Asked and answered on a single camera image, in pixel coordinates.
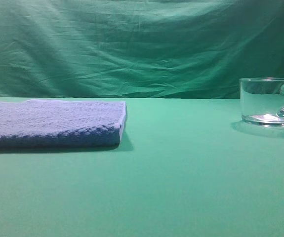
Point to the transparent glass cup with handle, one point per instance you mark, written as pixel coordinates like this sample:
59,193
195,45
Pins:
262,101

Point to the folded blue towel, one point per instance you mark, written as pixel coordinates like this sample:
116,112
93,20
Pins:
59,123

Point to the green backdrop cloth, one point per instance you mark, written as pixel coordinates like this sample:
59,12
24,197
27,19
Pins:
138,48

